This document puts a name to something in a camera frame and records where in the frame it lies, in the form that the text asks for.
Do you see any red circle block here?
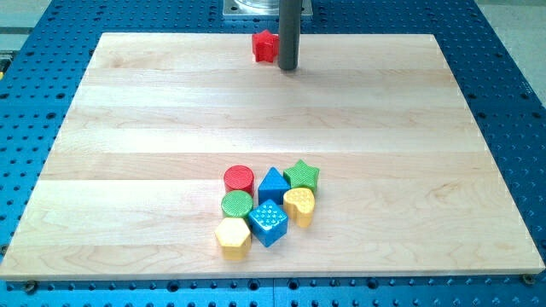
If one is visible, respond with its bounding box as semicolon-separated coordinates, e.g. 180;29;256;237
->
223;165;255;196

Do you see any green circle block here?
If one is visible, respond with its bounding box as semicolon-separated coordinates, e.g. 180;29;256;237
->
221;190;253;219

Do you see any blue triangle block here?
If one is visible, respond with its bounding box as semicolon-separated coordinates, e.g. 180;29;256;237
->
258;167;291;205

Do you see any green star block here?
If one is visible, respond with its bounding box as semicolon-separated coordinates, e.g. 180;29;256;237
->
283;159;320;193

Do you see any yellow heart block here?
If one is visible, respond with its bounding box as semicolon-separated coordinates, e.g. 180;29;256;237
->
283;188;316;228

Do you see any blue cube block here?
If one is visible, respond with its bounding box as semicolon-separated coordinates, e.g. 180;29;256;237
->
248;200;288;247

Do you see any yellow hexagon block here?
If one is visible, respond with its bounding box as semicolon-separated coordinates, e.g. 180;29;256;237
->
215;217;252;261

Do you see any red star block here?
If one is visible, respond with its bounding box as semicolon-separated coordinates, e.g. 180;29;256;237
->
252;30;279;63

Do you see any light wooden board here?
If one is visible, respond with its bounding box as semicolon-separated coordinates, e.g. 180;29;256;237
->
1;33;544;281

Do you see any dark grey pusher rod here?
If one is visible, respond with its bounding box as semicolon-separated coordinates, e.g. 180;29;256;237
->
277;0;303;71

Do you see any blue perforated metal table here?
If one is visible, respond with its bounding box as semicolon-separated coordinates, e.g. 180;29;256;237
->
1;1;545;306

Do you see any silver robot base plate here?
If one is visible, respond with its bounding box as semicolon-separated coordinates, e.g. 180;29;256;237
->
222;0;314;18

